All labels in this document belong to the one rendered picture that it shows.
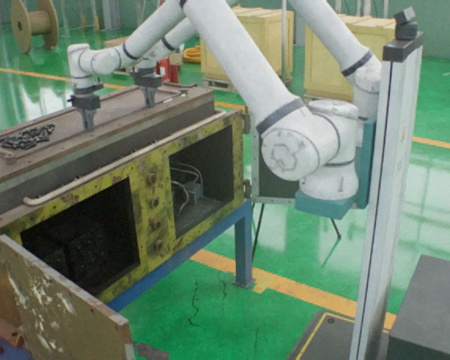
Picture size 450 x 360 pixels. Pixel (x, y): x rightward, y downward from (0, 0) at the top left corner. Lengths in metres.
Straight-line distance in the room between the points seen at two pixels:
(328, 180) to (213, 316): 1.77
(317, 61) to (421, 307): 5.17
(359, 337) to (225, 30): 1.25
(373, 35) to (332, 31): 4.40
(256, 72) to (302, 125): 0.19
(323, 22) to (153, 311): 2.02
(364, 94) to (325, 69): 4.85
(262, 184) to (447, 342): 1.47
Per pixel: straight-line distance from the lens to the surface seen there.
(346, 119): 1.48
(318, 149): 1.35
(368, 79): 1.91
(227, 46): 1.42
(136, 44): 1.93
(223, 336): 3.00
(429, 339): 1.84
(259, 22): 7.15
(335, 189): 1.54
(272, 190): 2.88
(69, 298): 1.45
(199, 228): 2.63
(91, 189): 2.00
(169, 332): 3.05
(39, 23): 12.40
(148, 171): 2.21
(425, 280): 2.11
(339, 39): 2.07
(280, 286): 3.35
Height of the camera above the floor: 2.05
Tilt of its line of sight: 25 degrees down
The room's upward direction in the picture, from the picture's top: 1 degrees counter-clockwise
